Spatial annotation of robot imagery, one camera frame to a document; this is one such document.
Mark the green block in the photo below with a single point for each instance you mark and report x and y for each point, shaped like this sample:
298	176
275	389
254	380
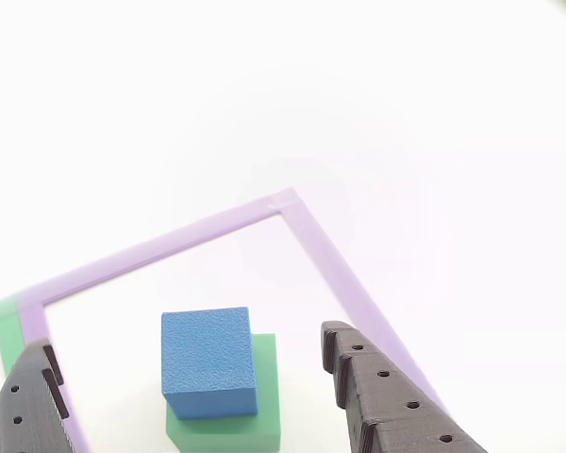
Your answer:
264	401

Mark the small blue cube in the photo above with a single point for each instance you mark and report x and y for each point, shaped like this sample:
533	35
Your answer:
207	358

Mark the green tape square frame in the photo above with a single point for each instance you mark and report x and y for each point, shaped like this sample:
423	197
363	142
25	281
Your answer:
4	330

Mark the purple tape square frame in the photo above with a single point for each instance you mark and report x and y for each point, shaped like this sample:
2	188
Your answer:
170	243

